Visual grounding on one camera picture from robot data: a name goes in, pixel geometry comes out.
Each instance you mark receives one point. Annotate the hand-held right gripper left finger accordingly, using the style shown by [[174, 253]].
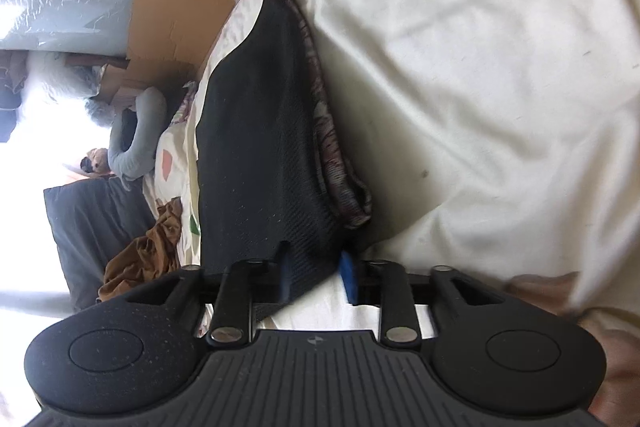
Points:
[[286, 279]]

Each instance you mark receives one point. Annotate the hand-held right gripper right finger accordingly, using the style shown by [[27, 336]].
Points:
[[348, 279]]

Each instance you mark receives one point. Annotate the bear-patterned garment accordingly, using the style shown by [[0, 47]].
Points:
[[330, 147]]

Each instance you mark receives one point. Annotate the black shorts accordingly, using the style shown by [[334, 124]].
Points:
[[260, 132]]

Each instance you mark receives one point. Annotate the brown garment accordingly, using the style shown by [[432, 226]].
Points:
[[145, 252]]

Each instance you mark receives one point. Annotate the small patterned cloth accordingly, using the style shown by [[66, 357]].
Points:
[[182, 107]]

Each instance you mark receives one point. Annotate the dark grey pillow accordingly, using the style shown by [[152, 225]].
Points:
[[90, 227]]

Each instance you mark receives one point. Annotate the grey neck pillow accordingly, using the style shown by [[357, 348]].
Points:
[[145, 132]]

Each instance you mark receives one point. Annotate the teddy bear toy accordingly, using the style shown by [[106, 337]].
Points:
[[95, 161]]

